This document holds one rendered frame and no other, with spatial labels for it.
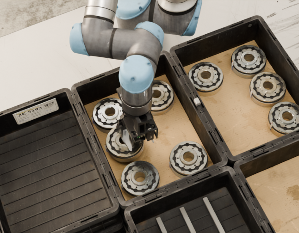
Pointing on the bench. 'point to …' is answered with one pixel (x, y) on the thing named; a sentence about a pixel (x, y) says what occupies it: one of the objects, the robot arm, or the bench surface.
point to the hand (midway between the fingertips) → (135, 136)
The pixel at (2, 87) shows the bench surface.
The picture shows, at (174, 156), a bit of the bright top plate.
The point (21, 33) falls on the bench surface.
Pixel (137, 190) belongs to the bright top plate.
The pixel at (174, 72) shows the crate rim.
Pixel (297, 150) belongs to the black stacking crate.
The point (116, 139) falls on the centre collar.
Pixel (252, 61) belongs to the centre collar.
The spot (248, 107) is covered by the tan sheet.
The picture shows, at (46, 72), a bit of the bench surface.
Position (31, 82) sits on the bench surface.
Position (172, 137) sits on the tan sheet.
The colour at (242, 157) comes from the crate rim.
